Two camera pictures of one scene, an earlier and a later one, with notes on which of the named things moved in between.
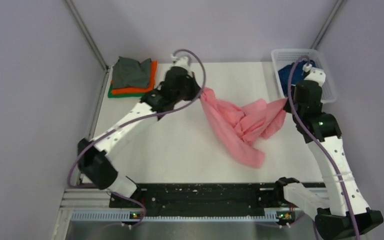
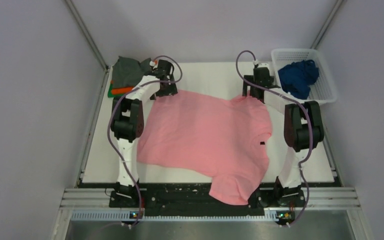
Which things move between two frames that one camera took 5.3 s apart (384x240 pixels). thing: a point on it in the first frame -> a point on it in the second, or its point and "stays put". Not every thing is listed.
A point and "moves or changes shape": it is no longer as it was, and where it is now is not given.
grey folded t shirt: [129, 73] stays put
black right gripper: [287, 106] -> [245, 89]
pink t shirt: [238, 128] moves or changes shape
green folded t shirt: [110, 95] stays put
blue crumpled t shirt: [297, 74] stays put
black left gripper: [196, 89] -> [171, 89]
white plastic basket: [282, 57] stays put
